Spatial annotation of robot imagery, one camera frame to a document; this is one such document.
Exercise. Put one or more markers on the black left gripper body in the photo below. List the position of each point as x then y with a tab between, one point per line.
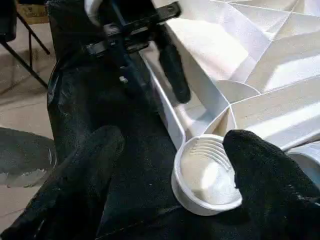
140	25

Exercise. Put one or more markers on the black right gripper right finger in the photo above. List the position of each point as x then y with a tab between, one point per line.
270	190

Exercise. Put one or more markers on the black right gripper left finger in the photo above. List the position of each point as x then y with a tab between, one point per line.
82	175

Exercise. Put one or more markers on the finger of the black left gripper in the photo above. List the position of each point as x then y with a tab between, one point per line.
175	75
132	75

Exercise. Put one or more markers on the white plastic table leg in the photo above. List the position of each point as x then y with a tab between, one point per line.
307	157

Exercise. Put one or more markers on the white plastic table top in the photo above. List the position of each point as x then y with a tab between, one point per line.
250	62

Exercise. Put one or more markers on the black metal floor stand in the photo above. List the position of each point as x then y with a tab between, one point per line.
33	35

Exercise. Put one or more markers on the brown cardboard box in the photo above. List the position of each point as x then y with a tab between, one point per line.
33	11

